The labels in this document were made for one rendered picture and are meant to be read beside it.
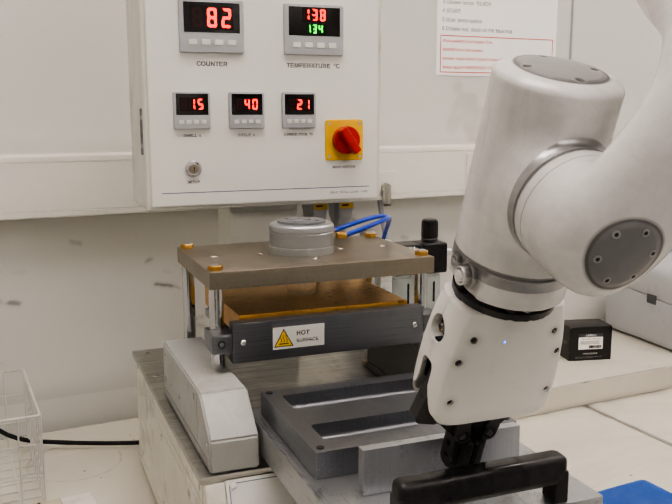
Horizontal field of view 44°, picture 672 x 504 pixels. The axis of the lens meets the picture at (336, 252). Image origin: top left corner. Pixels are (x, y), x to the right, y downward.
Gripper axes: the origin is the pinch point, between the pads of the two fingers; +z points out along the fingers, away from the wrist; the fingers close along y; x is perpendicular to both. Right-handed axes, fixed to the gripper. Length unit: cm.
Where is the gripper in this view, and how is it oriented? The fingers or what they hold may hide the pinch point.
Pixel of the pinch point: (462, 449)
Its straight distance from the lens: 70.0
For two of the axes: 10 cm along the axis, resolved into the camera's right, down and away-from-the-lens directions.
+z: -1.2, 8.7, 4.7
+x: -3.4, -4.9, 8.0
